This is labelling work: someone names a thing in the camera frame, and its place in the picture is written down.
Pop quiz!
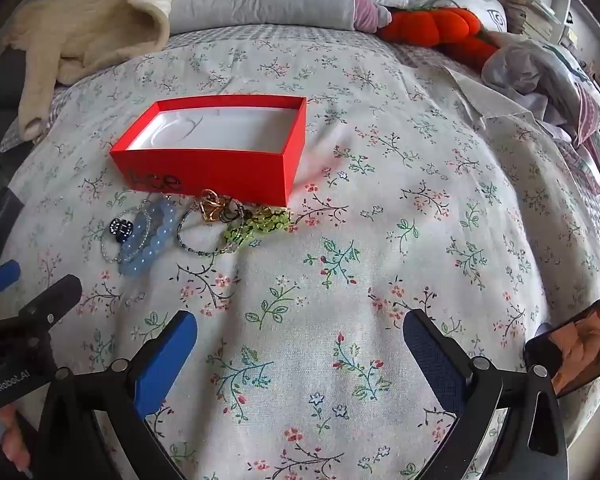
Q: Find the grey white garment pile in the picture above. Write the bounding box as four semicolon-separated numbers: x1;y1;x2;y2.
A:
481;35;600;196

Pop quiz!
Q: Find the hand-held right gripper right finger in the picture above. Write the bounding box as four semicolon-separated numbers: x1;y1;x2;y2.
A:
402;308;568;480

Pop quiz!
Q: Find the black smartphone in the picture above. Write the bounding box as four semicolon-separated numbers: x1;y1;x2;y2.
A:
524;290;600;401

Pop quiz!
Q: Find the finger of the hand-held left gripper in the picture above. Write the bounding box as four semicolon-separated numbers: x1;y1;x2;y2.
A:
0;274;83;361
0;260;22;307

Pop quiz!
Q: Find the person's left hand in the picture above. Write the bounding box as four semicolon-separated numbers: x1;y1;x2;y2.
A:
0;404;35;479

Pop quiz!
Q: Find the dark bead bracelet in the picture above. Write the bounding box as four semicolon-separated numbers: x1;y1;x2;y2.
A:
176;204;247;257

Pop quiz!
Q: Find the blue bead bracelet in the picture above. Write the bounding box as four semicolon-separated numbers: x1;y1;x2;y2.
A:
119;199;177;276

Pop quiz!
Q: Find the stack of papers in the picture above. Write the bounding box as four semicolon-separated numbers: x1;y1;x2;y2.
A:
500;0;564;42

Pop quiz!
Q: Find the green bead bracelet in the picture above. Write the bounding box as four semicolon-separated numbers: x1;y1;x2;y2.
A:
222;205;294;254

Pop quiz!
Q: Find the red cardboard box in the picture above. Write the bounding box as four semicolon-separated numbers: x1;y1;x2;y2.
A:
109;96;308;209

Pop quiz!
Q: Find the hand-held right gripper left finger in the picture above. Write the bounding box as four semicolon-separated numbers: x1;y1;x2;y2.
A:
32;310;199;480

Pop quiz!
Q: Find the floral quilt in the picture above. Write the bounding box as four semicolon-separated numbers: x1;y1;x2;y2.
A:
5;35;600;480

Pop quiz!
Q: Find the large gold ring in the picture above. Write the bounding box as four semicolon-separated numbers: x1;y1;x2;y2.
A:
194;189;231;224

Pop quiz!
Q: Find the orange plush pumpkin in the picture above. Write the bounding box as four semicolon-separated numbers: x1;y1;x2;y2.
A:
377;5;502;69

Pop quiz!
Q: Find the silver bead bracelet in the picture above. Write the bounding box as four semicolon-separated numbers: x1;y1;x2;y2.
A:
100;202;157;264

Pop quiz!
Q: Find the dark grey cloth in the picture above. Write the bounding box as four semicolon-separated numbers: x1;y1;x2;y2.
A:
0;45;32;126

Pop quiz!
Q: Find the beige knit sweater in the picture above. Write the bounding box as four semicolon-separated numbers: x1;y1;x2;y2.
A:
5;0;172;142

